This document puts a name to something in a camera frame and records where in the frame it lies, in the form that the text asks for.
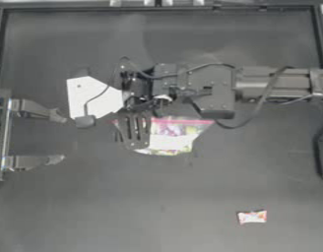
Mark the clear bag with pink zip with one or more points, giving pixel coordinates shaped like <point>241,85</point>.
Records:
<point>178,141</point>

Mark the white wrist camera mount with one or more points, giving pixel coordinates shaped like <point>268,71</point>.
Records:
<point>93,90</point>

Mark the black table frame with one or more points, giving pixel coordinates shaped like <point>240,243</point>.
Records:
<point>59,8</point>

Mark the red and white candy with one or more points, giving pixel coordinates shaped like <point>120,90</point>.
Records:
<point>252,217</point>

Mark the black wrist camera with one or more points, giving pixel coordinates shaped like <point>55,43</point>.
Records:
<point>86,121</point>

